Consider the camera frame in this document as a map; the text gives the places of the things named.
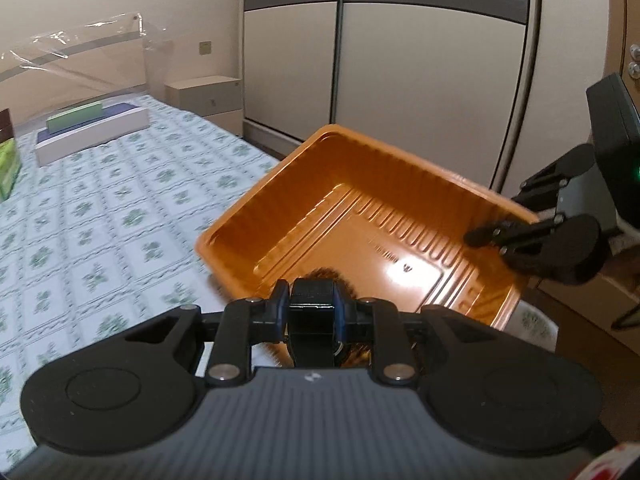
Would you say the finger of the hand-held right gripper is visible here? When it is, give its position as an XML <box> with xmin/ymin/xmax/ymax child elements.
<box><xmin>462</xmin><ymin>162</ymin><xmax>568</xmax><ymax>248</ymax></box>
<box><xmin>500</xmin><ymin>236</ymin><xmax>561</xmax><ymax>274</ymax></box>

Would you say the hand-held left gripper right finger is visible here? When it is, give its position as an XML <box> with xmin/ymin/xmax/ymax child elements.
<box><xmin>334</xmin><ymin>282</ymin><xmax>471</xmax><ymax>387</ymax></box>

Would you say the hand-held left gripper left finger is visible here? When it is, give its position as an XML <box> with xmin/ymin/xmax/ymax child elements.
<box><xmin>125</xmin><ymin>279</ymin><xmax>292</xmax><ymax>387</ymax></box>

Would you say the dark beaded bracelet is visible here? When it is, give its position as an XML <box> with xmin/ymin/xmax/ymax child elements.
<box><xmin>299</xmin><ymin>266</ymin><xmax>353</xmax><ymax>295</ymax></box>

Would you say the orange plastic tray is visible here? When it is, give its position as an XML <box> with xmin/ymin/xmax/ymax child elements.
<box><xmin>195</xmin><ymin>124</ymin><xmax>543</xmax><ymax>367</ymax></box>

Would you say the wooden door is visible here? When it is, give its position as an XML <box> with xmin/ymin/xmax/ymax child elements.
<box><xmin>602</xmin><ymin>0</ymin><xmax>640</xmax><ymax>111</ymax></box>

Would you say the cream and grey sliding wardrobe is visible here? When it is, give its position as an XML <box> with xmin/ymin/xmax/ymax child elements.
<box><xmin>242</xmin><ymin>0</ymin><xmax>608</xmax><ymax>201</ymax></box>

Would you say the bed with green patterned sheet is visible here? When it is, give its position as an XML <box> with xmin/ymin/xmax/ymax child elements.
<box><xmin>0</xmin><ymin>92</ymin><xmax>558</xmax><ymax>466</ymax></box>

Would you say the cream nightstand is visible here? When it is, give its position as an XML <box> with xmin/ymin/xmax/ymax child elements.
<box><xmin>165</xmin><ymin>75</ymin><xmax>244</xmax><ymax>137</ymax></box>

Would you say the red and white cloth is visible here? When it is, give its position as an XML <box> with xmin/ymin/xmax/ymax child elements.
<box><xmin>575</xmin><ymin>442</ymin><xmax>640</xmax><ymax>480</ymax></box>

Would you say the white flat box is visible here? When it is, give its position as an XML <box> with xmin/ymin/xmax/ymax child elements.
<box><xmin>35</xmin><ymin>107</ymin><xmax>150</xmax><ymax>166</ymax></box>

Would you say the green box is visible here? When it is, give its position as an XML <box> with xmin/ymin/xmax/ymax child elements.
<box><xmin>46</xmin><ymin>101</ymin><xmax>105</xmax><ymax>134</ymax></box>

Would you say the green tissue pack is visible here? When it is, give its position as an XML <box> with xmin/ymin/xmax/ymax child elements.
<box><xmin>0</xmin><ymin>139</ymin><xmax>22</xmax><ymax>202</ymax></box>

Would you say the plastic wrapped headboard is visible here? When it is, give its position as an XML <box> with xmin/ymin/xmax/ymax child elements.
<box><xmin>0</xmin><ymin>10</ymin><xmax>174</xmax><ymax>127</ymax></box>

